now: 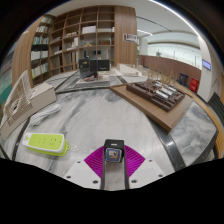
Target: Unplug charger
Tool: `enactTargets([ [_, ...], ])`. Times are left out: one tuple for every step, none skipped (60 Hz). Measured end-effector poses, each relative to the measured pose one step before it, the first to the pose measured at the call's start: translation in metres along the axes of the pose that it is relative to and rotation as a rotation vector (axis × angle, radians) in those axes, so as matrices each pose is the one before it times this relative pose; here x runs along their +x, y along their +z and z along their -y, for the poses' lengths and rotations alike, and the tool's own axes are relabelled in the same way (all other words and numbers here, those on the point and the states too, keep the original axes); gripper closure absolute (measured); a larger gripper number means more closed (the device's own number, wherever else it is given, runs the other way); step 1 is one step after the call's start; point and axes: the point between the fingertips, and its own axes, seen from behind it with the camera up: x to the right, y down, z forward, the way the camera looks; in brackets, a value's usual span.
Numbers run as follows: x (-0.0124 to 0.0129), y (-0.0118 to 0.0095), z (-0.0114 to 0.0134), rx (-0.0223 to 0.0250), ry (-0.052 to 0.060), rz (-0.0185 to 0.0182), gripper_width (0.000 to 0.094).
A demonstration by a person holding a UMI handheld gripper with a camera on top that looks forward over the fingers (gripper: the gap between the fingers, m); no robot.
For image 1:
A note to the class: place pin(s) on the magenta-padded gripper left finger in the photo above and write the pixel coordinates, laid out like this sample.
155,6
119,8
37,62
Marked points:
83,173

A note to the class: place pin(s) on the tall bookshelf with colourful books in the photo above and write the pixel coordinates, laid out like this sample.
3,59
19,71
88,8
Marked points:
5,80

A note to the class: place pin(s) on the black model on grey base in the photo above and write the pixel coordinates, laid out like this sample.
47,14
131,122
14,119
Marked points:
95,68

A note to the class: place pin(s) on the curved ceiling light strip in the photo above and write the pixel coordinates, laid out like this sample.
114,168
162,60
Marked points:
176,15

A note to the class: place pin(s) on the wooden cube shelf unit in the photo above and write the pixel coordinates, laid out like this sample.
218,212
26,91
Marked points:
86,36

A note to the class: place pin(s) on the wall poster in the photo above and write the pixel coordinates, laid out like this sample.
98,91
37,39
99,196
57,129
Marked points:
130,37

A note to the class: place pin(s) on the beige cardboard architectural model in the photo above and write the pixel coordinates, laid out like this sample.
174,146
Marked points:
40,98

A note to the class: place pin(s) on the small black charger block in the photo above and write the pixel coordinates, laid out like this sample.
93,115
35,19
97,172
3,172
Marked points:
114,152

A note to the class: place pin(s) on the white and green power strip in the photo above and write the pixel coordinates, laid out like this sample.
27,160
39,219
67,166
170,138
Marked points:
45,142

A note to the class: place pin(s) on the white architectural model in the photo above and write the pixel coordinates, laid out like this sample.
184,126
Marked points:
128,70

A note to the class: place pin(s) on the brown model on wooden board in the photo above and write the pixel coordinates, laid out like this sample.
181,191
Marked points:
156,96

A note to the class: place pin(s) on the blue wall screen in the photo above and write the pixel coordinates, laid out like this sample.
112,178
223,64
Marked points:
206,64

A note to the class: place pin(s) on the short ceiling light strip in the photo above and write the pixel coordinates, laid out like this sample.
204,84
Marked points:
145,32

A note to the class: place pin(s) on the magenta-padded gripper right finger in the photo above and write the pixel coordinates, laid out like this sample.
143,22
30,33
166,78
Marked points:
146,171

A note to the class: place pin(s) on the dark bookshelf with books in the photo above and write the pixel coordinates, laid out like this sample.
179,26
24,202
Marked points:
40,50

